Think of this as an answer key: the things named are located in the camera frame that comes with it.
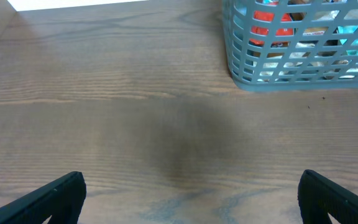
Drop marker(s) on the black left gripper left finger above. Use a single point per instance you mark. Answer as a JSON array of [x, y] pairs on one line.
[[60, 201]]

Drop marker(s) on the grey plastic basket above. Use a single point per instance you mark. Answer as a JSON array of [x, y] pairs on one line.
[[254, 28]]

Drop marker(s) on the beige snack bag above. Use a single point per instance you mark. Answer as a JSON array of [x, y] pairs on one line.
[[294, 61]]

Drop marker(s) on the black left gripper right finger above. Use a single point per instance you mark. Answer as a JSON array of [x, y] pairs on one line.
[[320, 199]]

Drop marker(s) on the teal snack wrapper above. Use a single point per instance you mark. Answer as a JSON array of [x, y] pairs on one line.
[[356, 40]]

